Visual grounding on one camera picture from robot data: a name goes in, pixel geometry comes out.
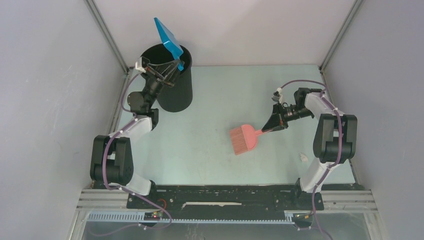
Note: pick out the white paper scrap near edge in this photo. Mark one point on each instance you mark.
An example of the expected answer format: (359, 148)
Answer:
(303, 158)

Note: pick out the black cylindrical waste bin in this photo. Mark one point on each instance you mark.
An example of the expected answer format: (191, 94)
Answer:
(179, 97)

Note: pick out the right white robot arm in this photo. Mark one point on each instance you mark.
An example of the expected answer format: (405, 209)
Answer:
(335, 136)

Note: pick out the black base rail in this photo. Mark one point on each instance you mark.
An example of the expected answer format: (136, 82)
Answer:
(229, 202)

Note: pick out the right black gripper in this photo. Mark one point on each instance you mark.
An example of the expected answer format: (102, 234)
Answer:
(278, 117)

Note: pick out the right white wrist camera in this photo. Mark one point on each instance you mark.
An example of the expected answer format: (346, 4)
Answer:
(278, 96)

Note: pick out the blue plastic dustpan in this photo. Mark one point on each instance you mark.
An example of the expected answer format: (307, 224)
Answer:
(168, 40)

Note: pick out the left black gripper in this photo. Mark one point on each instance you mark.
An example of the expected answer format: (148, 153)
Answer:
(166, 73)

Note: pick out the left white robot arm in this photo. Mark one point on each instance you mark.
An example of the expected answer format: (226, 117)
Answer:
(112, 160)

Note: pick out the pink hand brush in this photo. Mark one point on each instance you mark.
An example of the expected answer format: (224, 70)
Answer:
(244, 138)

